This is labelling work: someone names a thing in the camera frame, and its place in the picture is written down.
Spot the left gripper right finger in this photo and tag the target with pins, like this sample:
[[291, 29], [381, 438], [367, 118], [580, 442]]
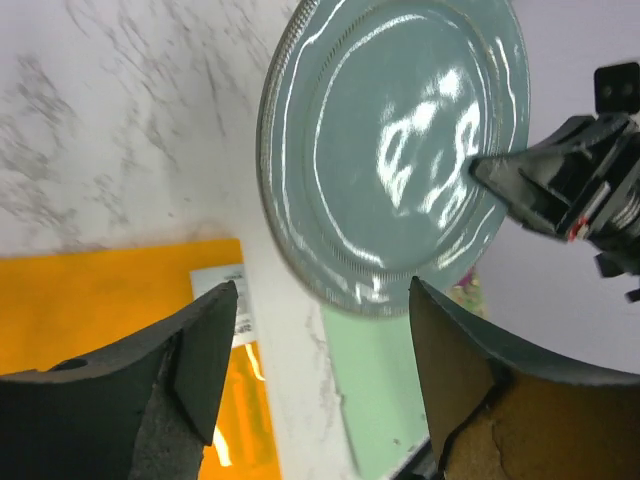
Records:
[[501, 407]]

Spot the white label sticker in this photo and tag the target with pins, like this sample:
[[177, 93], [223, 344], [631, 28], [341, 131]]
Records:
[[204, 280]]

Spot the mint green cutting mat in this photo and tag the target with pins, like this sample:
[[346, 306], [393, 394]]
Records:
[[381, 401]]

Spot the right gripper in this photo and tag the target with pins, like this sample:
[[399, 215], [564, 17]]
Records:
[[581, 182]]

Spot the grey-blue plate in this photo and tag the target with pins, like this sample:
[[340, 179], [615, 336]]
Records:
[[370, 115]]

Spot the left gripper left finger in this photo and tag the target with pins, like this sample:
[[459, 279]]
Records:
[[143, 407]]

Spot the orange cutting mat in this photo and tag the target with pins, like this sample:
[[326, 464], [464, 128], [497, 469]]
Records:
[[58, 307]]

